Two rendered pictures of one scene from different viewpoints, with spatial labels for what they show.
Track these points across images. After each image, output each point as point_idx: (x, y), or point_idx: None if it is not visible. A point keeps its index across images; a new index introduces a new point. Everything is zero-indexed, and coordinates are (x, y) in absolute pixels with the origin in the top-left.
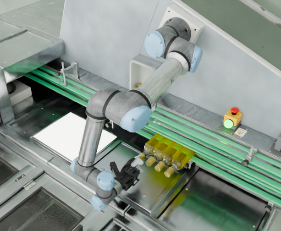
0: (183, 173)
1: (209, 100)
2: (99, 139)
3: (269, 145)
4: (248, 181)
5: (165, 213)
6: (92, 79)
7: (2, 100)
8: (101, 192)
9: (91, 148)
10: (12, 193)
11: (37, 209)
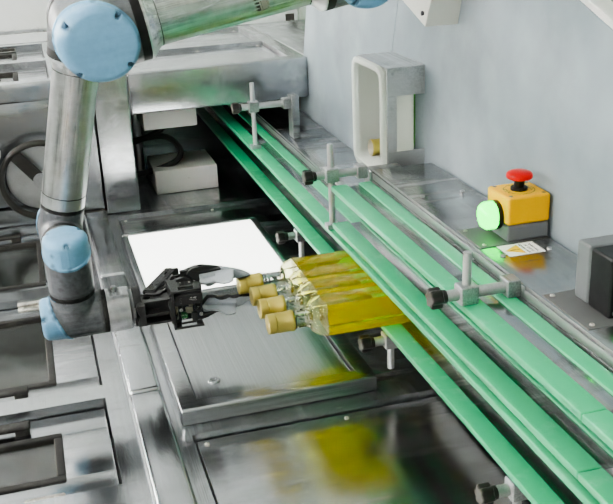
0: (364, 374)
1: (495, 164)
2: (74, 132)
3: (573, 287)
4: (494, 416)
5: (227, 438)
6: (321, 145)
7: (115, 152)
8: (47, 275)
9: (54, 151)
10: None
11: None
